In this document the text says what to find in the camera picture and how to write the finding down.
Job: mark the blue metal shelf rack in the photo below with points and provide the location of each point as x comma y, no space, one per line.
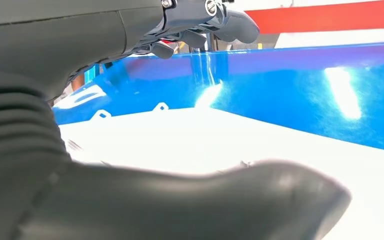
278,86

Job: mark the black barrier post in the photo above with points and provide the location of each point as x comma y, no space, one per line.
212,44

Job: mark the red barrier tape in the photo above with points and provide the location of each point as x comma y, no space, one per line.
328,16

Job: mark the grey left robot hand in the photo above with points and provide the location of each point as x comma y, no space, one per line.
62,33

